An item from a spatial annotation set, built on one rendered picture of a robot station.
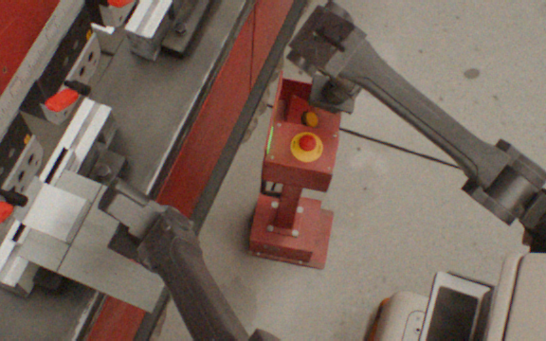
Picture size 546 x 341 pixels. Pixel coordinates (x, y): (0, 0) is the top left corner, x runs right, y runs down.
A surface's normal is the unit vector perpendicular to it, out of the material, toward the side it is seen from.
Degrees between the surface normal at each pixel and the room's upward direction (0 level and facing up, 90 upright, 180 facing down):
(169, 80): 0
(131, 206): 36
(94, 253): 0
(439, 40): 0
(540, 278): 43
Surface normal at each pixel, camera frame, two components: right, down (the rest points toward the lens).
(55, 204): 0.07, -0.38
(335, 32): -0.64, -0.40
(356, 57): 0.20, 0.27
